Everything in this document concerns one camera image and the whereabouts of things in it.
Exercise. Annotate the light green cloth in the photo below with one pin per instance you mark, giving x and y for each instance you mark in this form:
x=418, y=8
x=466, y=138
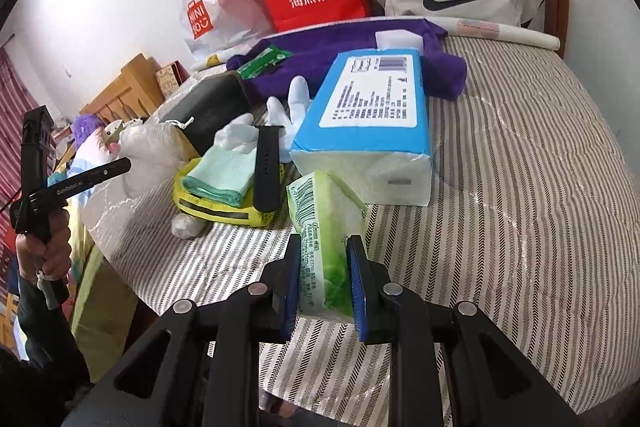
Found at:
x=220, y=172

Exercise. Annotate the black box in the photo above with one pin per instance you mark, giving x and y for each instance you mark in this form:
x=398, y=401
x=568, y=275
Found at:
x=210, y=112

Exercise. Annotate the green tissue packet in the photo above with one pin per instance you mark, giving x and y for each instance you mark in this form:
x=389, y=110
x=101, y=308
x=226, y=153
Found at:
x=320, y=227

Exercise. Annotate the purple towel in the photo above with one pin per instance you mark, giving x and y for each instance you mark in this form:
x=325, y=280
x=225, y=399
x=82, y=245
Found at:
x=310, y=62

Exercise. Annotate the yellow reflective vest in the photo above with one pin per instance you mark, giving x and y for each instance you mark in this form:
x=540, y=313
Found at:
x=187, y=189

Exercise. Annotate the plush toys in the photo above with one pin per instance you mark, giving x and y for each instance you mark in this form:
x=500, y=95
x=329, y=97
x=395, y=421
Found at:
x=92, y=157

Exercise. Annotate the purple plush toy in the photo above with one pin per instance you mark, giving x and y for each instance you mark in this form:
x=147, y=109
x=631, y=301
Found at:
x=85, y=127

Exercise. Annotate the blue tissue pack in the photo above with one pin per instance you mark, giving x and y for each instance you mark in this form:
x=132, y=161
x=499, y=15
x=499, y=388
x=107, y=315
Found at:
x=370, y=107

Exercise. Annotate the white glove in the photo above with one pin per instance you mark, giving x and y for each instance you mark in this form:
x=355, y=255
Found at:
x=295, y=102
x=187, y=227

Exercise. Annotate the green foil packet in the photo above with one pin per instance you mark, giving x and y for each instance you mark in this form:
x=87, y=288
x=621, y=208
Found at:
x=262, y=62

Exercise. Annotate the patterned brown box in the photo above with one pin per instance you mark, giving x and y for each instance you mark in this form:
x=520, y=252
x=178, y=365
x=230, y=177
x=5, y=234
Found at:
x=170, y=79

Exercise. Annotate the person's left hand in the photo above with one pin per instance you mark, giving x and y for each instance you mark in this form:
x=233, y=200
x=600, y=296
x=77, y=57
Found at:
x=55, y=252

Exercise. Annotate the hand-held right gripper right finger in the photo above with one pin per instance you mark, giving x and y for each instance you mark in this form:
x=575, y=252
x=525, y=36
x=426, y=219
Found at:
x=357, y=287

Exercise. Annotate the wooden headboard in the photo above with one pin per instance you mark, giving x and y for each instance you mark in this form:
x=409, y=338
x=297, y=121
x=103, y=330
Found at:
x=135, y=82

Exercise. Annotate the white sponge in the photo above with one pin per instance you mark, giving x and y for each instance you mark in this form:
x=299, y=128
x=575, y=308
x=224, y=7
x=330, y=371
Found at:
x=397, y=42

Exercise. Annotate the light green bedsheet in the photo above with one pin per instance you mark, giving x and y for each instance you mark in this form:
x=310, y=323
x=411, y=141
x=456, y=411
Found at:
x=100, y=277

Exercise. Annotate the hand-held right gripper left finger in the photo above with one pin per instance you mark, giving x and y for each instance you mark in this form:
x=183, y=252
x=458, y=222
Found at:
x=292, y=287

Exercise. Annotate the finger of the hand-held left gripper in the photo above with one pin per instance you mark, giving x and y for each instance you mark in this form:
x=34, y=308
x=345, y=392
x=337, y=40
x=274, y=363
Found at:
x=112, y=168

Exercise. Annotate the rolled printed paper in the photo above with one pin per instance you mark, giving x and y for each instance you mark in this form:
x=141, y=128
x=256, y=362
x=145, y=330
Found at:
x=525, y=38

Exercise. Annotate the red striped curtain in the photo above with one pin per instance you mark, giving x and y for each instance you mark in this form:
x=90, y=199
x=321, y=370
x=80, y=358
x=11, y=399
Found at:
x=15, y=107

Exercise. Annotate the person's left forearm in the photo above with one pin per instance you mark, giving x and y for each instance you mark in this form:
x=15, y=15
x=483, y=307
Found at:
x=50, y=347

